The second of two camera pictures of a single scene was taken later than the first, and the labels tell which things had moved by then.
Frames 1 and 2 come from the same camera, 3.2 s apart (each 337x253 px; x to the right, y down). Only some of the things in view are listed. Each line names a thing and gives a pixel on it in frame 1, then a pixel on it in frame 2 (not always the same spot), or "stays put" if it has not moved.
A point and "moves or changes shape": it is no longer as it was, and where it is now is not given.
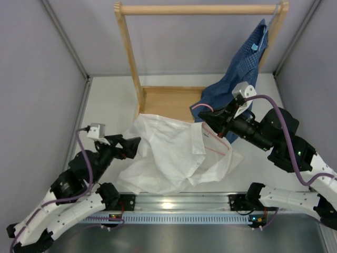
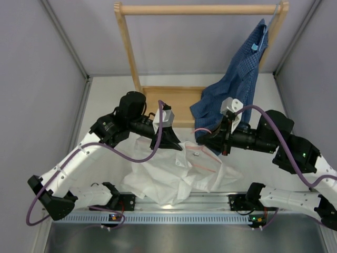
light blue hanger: (264, 28) stays put
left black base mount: (128, 201) stays put
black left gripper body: (106, 154) → (139, 126)
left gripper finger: (130, 146) → (168, 139)
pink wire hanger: (223, 142) → (205, 149)
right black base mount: (238, 202) stays put
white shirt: (171, 154) moves or changes shape
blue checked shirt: (249, 71) stays put
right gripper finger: (216, 120) → (216, 140)
